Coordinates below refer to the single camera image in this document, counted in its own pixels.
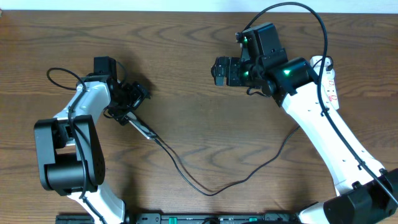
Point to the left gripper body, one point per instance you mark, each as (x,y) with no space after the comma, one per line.
(130,97)

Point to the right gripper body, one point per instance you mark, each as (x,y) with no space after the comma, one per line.
(239,74)

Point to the black flip smartphone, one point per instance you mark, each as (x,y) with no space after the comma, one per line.
(141,126)

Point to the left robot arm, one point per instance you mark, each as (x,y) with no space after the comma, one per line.
(69,154)

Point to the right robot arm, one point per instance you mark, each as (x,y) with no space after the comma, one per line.
(365,191)

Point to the white power strip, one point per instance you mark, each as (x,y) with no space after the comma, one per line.
(331,90)

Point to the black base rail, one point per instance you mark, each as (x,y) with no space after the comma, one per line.
(198,218)

